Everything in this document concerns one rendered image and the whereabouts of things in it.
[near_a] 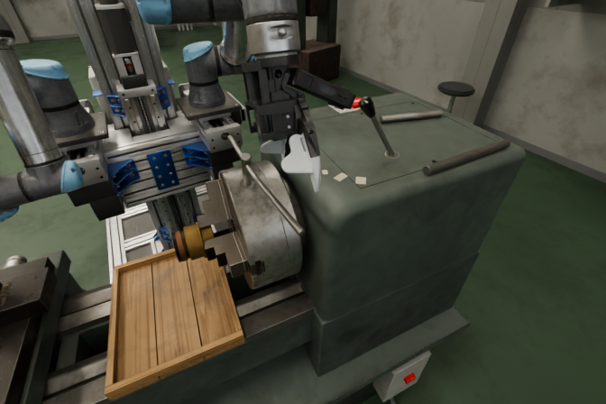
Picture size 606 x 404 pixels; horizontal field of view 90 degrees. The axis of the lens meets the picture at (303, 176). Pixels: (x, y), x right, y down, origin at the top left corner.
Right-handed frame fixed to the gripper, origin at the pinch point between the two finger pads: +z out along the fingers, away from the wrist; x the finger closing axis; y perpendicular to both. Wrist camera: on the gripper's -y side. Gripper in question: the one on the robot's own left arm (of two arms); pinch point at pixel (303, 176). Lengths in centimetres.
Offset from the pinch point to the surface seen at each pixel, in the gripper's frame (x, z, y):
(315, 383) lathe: -16, 78, -2
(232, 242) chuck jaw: -18.0, 19.6, 12.7
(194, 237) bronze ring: -21.6, 17.5, 20.6
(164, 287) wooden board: -35, 38, 32
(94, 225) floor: -206, 86, 94
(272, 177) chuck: -18.1, 6.1, 0.5
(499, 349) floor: -20, 133, -107
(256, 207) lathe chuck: -12.9, 10.0, 6.5
